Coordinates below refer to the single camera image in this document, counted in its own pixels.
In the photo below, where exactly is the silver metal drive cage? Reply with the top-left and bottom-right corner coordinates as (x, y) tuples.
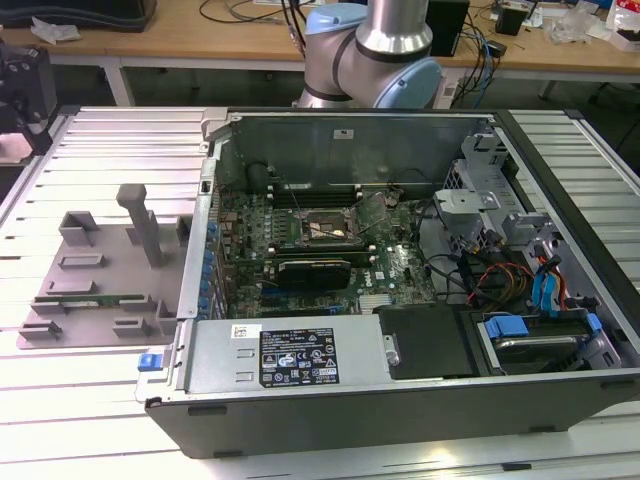
(432, 127), (561, 256)

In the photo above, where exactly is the green RAM stick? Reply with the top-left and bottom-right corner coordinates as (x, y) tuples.
(58, 294), (151, 307)

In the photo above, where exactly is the black plastic shroud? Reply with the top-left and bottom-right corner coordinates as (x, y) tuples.
(374, 303), (479, 381)

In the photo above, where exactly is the wooden desk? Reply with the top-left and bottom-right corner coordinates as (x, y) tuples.
(0, 0), (640, 109)

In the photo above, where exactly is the silver power supply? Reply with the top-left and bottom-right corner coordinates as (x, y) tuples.
(183, 315), (392, 399)

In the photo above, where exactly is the hard disk in blue carrier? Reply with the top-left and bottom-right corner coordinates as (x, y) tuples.
(477, 312), (609, 376)

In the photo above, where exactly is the blue flat wire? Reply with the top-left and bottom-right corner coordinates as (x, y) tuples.
(542, 253), (565, 317)
(530, 272), (550, 317)

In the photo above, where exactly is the red yellow wire bundle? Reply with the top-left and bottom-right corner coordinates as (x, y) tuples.
(472, 262), (535, 302)

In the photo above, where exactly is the black open PC case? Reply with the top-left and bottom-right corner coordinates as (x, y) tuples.
(134, 105), (640, 459)

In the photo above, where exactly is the white bag red print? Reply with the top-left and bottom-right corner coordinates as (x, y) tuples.
(603, 0), (640, 52)

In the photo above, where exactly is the green motherboard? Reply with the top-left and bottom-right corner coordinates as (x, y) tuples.
(214, 187), (441, 319)

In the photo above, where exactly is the tall black box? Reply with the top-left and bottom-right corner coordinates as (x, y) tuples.
(428, 0), (471, 58)

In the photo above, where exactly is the black graphics card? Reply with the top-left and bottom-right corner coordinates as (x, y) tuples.
(275, 257), (352, 292)

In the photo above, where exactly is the CPU socket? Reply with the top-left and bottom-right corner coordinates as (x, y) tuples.
(299, 208), (357, 247)

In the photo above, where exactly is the metal socket cover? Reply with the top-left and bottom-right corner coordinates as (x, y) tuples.
(355, 192), (390, 236)

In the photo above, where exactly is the crumpled white paper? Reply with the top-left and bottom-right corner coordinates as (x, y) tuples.
(29, 13), (82, 45)

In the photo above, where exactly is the small silver heatsink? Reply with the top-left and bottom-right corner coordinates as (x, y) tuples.
(359, 294), (396, 314)

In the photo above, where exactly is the large black device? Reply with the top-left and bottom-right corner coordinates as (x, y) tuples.
(0, 0), (158, 34)

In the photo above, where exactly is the grey parts rack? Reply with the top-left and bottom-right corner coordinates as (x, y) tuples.
(16, 183), (195, 352)

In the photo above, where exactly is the grey case latch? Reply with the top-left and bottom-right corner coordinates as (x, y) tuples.
(201, 105), (234, 144)

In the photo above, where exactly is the small black box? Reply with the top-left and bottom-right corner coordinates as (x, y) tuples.
(494, 5), (527, 37)

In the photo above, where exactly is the clear plastic wrapping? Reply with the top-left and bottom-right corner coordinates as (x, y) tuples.
(547, 8), (604, 45)

